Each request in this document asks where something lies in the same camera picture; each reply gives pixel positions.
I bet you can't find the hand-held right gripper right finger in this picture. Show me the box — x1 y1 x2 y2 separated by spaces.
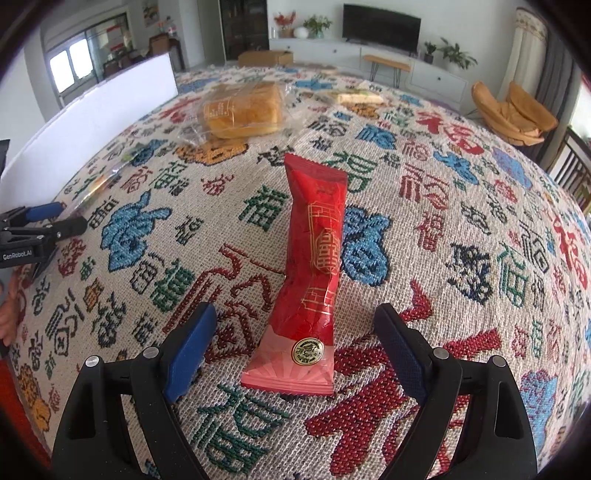
373 303 539 480

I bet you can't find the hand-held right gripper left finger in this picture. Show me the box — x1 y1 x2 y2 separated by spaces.
51 302 218 480

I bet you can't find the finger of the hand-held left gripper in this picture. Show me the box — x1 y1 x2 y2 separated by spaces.
0 202 65 228
25 216 88 241

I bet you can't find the clear plastic snack packet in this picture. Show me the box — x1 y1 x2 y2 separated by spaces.
62 148 139 220

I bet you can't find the red snack packet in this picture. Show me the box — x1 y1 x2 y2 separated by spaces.
240 153 348 397

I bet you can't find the person's left hand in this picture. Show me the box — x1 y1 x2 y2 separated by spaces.
0 277 26 344

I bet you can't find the printed woven tablecloth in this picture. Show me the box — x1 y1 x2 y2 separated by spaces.
9 62 591 480

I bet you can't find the white foam board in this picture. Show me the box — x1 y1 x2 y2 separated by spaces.
0 51 178 210

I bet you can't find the window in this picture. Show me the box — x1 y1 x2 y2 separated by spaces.
44 41 100 86

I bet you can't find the bread loaf in clear bag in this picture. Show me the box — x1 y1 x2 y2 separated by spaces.
178 76 294 144

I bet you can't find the dark wooden chair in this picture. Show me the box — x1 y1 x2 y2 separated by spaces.
551 127 591 210

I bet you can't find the cardboard box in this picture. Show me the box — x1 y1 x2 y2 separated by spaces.
238 50 294 68

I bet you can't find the sandwich in clear wrapper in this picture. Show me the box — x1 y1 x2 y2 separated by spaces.
318 85 389 109

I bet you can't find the black glass cabinet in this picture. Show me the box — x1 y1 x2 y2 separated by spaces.
219 0 269 61

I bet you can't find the orange lounge chair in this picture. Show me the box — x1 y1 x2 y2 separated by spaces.
471 82 559 146

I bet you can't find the white television cabinet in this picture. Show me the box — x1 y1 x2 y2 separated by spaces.
268 37 469 104

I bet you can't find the wooden bench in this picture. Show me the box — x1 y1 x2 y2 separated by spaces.
362 54 411 88

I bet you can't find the red flower arrangement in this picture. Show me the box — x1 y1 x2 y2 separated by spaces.
274 11 296 38

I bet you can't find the large leafy potted plant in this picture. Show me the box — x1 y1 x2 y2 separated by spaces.
438 38 478 70

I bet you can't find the grey curtain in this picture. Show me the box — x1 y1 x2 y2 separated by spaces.
538 44 578 139

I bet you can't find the green potted plant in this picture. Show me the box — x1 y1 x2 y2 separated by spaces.
302 15 333 40

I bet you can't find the black television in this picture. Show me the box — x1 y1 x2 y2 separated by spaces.
342 4 422 56

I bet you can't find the white curtain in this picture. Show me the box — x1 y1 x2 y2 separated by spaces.
496 7 548 100

